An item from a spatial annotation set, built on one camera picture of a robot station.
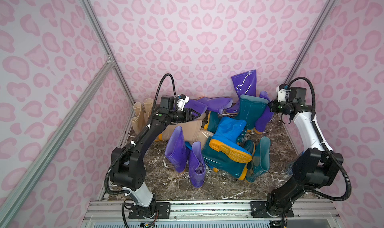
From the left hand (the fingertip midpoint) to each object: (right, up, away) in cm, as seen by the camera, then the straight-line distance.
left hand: (199, 115), depth 80 cm
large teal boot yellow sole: (+13, -25, -1) cm, 28 cm away
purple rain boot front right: (-1, -24, -10) cm, 26 cm away
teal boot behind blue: (+10, -5, +20) cm, 23 cm away
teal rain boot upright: (+31, +4, +10) cm, 33 cm away
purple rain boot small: (+32, +21, +22) cm, 45 cm away
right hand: (+41, +7, +4) cm, 42 cm away
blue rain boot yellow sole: (+15, -13, +2) cm, 20 cm away
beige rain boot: (-3, -9, +8) cm, 13 cm away
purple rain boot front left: (-10, -17, -12) cm, 23 cm away
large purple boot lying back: (+12, +7, +21) cm, 25 cm away
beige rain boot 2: (-32, -4, -2) cm, 32 cm away
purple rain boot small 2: (+40, -1, +7) cm, 41 cm away
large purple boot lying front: (+1, +5, +21) cm, 22 cm away
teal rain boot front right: (+31, -23, -7) cm, 39 cm away
